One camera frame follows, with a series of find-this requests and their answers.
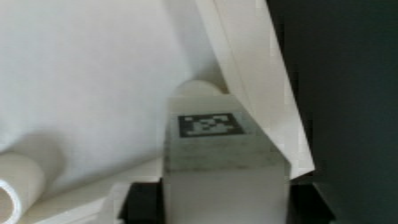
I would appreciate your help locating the white table leg with tag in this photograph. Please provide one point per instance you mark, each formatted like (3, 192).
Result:
(226, 170)

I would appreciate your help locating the white square tabletop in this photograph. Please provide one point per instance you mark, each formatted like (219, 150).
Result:
(97, 57)

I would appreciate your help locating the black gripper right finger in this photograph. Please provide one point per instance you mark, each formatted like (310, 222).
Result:
(308, 208)

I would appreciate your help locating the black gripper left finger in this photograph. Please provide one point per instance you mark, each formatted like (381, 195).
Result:
(138, 203)

